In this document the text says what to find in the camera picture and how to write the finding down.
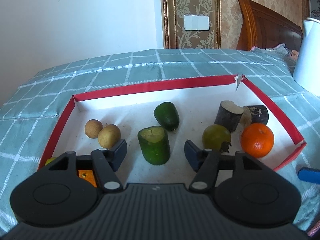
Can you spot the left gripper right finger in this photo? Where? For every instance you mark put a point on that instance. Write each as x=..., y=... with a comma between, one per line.
x=206, y=165

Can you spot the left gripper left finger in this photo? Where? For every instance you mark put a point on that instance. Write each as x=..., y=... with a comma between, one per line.
x=105, y=165

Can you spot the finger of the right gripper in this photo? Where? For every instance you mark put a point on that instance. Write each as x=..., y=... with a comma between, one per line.
x=309, y=175

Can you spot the large orange mandarin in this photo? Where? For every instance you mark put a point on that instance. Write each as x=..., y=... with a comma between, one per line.
x=88, y=175

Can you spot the brown longan with stem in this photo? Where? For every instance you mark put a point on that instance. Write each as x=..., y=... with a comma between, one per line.
x=109, y=136

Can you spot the green tomato with stem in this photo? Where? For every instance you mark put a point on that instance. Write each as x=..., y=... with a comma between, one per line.
x=217, y=137

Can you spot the round brown longan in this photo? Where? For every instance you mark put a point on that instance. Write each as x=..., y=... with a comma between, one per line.
x=92, y=128

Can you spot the cut green cucumber piece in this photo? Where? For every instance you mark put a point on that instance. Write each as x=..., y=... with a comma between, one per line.
x=154, y=144

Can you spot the dark sugarcane piece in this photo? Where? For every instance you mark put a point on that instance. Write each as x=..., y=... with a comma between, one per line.
x=254, y=114
x=229, y=115

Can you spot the small orange mandarin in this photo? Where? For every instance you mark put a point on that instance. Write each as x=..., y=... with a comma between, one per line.
x=257, y=140

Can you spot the smooth green tomato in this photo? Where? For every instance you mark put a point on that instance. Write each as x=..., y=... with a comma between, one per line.
x=50, y=160

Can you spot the whole small green cucumber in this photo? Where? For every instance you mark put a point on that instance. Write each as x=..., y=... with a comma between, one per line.
x=167, y=116

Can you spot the red cardboard tray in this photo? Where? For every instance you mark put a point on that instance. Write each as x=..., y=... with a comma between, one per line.
x=197, y=101

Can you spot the pink towel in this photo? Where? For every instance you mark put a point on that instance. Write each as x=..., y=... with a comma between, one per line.
x=314, y=231

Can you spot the green plaid bedsheet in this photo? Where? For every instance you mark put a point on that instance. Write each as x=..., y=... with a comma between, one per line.
x=30, y=115

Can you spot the white electric kettle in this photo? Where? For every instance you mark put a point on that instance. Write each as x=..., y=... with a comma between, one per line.
x=306, y=72

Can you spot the pink clothes by headboard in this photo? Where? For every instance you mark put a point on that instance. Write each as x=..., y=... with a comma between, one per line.
x=280, y=49

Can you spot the white wall switch panel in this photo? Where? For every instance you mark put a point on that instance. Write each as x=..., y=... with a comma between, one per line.
x=195, y=22

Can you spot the gold ornate wall frame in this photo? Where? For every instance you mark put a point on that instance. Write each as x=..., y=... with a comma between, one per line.
x=177, y=36

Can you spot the framed wall picture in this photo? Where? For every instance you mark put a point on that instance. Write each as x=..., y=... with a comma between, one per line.
x=314, y=8

